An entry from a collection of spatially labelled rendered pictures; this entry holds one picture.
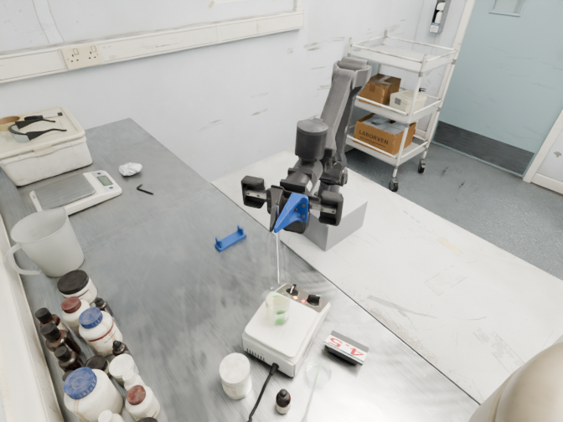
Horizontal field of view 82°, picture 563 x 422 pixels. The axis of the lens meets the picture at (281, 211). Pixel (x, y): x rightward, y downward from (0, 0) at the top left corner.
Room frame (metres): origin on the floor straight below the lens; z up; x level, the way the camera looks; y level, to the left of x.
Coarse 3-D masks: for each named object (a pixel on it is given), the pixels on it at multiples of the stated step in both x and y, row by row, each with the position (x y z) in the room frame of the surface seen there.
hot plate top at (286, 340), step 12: (264, 312) 0.41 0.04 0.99; (300, 312) 0.41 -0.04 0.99; (312, 312) 0.41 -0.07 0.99; (252, 324) 0.38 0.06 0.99; (264, 324) 0.38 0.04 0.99; (288, 324) 0.38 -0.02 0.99; (300, 324) 0.38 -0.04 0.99; (252, 336) 0.35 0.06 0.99; (264, 336) 0.35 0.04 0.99; (276, 336) 0.35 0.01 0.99; (288, 336) 0.35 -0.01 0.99; (300, 336) 0.35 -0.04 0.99; (276, 348) 0.32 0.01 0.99; (288, 348) 0.32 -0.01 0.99
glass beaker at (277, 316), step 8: (272, 288) 0.42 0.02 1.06; (280, 288) 0.42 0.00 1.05; (264, 296) 0.40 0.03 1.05; (288, 296) 0.40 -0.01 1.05; (288, 304) 0.38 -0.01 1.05; (272, 312) 0.37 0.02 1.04; (280, 312) 0.37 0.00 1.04; (288, 312) 0.38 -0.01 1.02; (272, 320) 0.37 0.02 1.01; (280, 320) 0.37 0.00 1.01; (288, 320) 0.38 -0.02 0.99
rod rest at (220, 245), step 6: (240, 228) 0.74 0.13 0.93; (234, 234) 0.73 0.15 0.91; (240, 234) 0.73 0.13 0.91; (216, 240) 0.69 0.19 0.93; (222, 240) 0.71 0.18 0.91; (228, 240) 0.71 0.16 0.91; (234, 240) 0.71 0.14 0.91; (216, 246) 0.68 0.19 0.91; (222, 246) 0.68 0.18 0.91; (228, 246) 0.69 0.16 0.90
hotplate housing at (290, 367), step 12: (324, 312) 0.43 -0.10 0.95; (312, 324) 0.39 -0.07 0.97; (312, 336) 0.38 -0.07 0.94; (252, 348) 0.35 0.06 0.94; (264, 348) 0.34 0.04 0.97; (300, 348) 0.33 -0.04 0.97; (264, 360) 0.33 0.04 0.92; (276, 360) 0.32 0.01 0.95; (288, 360) 0.31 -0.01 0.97; (300, 360) 0.32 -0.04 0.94; (288, 372) 0.30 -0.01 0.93
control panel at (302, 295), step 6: (300, 294) 0.49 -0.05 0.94; (306, 294) 0.49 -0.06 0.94; (294, 300) 0.46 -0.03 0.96; (300, 300) 0.46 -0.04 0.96; (306, 300) 0.46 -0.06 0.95; (324, 300) 0.48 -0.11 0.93; (312, 306) 0.44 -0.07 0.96; (318, 306) 0.44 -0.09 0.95; (324, 306) 0.45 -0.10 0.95; (318, 312) 0.42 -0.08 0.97
